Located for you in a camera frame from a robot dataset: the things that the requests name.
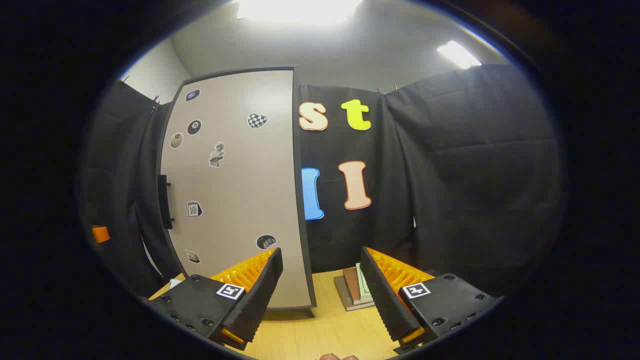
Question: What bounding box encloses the ceiling light panel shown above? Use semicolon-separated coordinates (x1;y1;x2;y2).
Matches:
237;0;363;26
436;40;483;70

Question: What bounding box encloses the black door handle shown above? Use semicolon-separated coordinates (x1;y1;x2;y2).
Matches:
158;175;175;230

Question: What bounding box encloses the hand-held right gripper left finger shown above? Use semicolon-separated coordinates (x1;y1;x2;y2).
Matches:
144;247;284;351

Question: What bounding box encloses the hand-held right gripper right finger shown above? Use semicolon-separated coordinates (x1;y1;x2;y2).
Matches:
360;246;501;353

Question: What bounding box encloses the black backdrop cloth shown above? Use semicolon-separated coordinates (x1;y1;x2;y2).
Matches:
82;64;563;301

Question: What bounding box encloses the brown book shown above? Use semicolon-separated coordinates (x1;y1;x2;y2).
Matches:
343;267;362;306

